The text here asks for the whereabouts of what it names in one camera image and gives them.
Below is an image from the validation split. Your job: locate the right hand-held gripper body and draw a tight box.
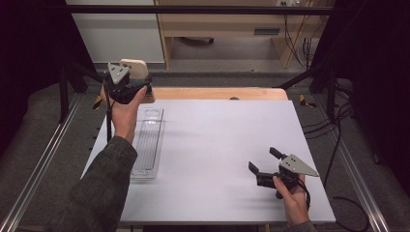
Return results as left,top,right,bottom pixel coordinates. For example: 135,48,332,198
255,154,320,199

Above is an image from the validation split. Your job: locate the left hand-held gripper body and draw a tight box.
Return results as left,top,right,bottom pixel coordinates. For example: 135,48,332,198
103,62,153,104

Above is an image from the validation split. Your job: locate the beige painted phone case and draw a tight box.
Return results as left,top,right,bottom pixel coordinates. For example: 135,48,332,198
119,58,149,80

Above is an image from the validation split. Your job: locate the clear plastic tray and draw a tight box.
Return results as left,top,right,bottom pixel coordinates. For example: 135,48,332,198
130,106,165,180

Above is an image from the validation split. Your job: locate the person's left hand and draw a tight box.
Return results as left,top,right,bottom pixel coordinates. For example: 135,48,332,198
100,85,148,144

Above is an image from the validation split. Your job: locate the person's right hand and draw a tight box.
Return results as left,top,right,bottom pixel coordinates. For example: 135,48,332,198
273,173,310,226

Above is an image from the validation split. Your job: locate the yellow black tape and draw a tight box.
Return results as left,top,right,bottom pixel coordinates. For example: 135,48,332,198
92,94,104,111
299,94,317,109

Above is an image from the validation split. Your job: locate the white cabinet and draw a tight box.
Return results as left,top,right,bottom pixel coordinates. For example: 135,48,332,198
65,0,165,64

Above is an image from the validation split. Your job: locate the black metal stand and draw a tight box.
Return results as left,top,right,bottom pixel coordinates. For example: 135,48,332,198
58,60,104,124
278,59,338,124

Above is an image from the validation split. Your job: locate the black curved object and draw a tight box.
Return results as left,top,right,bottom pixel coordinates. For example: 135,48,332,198
178,36,216,45

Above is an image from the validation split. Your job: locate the wooden cabinet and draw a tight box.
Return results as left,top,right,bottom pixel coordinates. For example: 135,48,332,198
154,0,327,71

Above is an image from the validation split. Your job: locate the white power strip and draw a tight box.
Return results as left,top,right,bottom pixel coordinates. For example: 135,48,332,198
275,0,306,8

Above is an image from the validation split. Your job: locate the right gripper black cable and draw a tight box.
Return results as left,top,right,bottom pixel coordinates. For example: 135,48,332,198
298,178,312,211

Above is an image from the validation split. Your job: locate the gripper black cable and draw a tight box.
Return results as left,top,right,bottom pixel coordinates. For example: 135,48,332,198
298,178,312,211
102,75,114,143

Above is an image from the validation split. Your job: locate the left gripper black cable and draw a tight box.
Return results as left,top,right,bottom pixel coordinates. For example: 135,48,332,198
102,75,114,143

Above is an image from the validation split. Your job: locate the black floor cable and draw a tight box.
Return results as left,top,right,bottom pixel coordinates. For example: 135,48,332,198
302,80,372,232

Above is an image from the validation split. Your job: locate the aluminium rail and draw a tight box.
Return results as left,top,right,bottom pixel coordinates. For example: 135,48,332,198
0,93,83,232
313,94,392,232

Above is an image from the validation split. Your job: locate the black frame bar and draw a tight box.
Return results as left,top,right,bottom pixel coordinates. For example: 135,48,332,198
64,4,335,15

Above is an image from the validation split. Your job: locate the black power cable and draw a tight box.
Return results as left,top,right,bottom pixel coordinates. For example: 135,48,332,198
282,14,312,69

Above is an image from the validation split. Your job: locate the dark drawer handle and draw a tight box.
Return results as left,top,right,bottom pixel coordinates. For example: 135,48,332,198
253,27,281,36

